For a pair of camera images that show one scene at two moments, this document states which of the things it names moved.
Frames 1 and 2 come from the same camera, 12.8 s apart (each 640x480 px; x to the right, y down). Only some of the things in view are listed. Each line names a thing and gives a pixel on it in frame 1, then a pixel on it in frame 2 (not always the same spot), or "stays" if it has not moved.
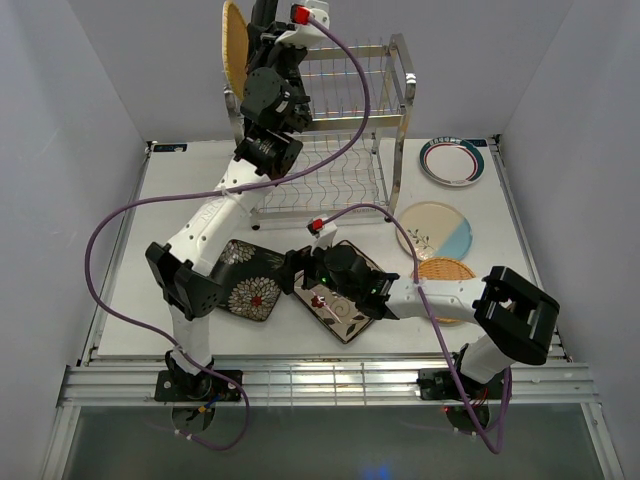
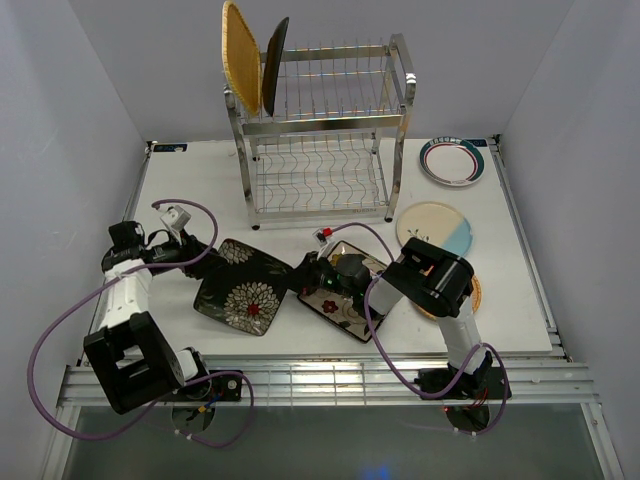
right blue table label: x=477 y=142 stays
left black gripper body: x=283 y=60 → x=175 y=253
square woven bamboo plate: x=235 y=46 stays
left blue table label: x=170 y=148 stays
